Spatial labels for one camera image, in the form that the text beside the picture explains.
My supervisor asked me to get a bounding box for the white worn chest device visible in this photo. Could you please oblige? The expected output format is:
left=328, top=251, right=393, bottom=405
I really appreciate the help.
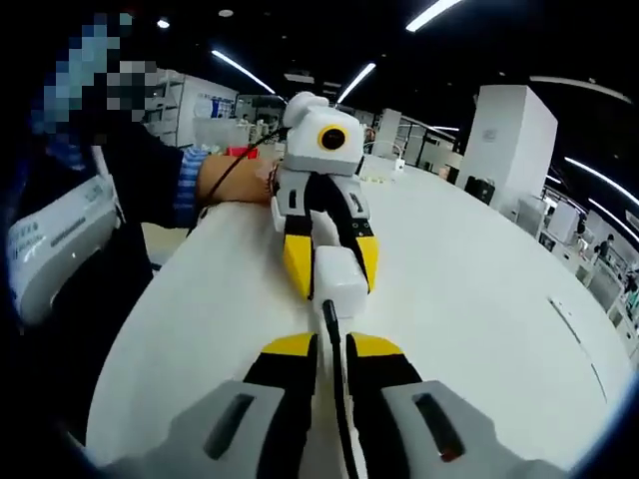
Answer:
left=6, top=177, right=124, bottom=327

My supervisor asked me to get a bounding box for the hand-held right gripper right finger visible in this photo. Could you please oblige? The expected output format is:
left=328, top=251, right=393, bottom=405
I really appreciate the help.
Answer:
left=346, top=331, right=573, bottom=479

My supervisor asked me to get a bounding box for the long curved ceiling light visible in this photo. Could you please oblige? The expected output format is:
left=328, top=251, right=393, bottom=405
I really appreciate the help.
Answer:
left=404, top=0, right=464, bottom=33

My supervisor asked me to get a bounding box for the white square pillar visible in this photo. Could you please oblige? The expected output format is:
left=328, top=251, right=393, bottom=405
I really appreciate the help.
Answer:
left=455, top=84, right=559, bottom=222

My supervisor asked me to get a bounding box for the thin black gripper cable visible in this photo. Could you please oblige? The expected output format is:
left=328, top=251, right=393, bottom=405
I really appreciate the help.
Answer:
left=186, top=126, right=292, bottom=237

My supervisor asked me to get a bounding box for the black bag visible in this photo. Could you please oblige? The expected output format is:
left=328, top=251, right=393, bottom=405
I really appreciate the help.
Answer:
left=463, top=176, right=496, bottom=207

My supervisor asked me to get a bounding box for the white shelving unit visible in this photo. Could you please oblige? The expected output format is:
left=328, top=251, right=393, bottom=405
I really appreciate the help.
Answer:
left=144, top=69, right=242, bottom=150

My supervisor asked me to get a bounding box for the desk cable slot cover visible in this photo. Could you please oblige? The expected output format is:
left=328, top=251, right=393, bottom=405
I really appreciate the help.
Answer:
left=547, top=296, right=609, bottom=401

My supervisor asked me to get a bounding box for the white charger adapter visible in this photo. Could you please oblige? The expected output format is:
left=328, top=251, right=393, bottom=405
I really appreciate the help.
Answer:
left=312, top=244, right=369, bottom=319

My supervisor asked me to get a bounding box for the small white charger with cable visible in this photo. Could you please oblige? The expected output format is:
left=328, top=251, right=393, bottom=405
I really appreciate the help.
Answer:
left=370, top=140, right=407, bottom=175

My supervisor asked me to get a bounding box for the long thin ceiling light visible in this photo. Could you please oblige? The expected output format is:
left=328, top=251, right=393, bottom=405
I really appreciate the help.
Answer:
left=563, top=156, right=639, bottom=195

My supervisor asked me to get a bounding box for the black Type-C cable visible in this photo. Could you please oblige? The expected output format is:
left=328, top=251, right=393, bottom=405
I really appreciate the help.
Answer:
left=321, top=297, right=362, bottom=479

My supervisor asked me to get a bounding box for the straight ceiling light strip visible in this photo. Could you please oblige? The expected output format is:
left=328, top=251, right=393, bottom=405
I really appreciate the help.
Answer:
left=335, top=61, right=377, bottom=104
left=210, top=49, right=277, bottom=97

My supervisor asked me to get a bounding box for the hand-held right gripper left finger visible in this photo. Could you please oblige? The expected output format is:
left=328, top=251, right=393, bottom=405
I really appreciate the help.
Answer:
left=97, top=331, right=320, bottom=479

